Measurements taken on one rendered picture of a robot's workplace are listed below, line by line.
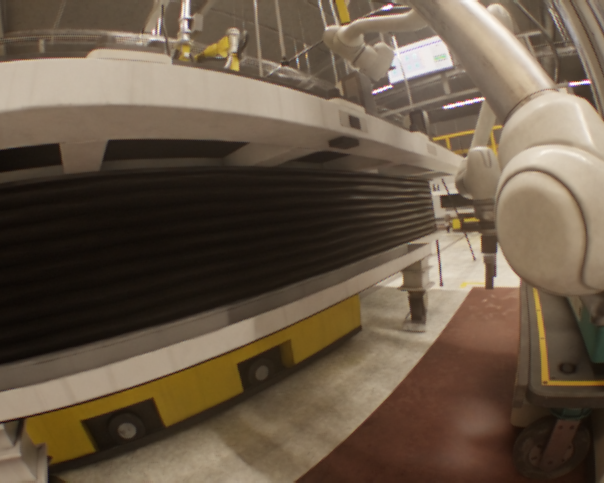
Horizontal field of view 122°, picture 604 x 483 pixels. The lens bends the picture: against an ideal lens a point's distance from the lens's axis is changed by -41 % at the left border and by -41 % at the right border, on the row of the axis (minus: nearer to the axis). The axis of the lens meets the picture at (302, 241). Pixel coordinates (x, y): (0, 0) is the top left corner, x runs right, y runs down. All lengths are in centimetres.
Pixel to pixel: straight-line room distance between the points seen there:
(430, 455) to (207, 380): 67
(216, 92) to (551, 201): 40
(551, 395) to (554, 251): 28
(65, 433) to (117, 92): 83
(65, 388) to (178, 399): 47
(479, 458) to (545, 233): 64
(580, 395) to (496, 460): 36
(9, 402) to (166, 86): 53
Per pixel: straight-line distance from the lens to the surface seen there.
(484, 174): 84
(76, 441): 94
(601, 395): 52
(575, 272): 27
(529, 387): 51
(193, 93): 39
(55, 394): 54
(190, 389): 92
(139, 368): 53
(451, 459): 80
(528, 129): 32
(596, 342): 49
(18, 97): 37
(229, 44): 230
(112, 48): 41
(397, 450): 82
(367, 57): 117
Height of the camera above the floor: 61
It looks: 5 degrees down
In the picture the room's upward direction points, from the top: 7 degrees counter-clockwise
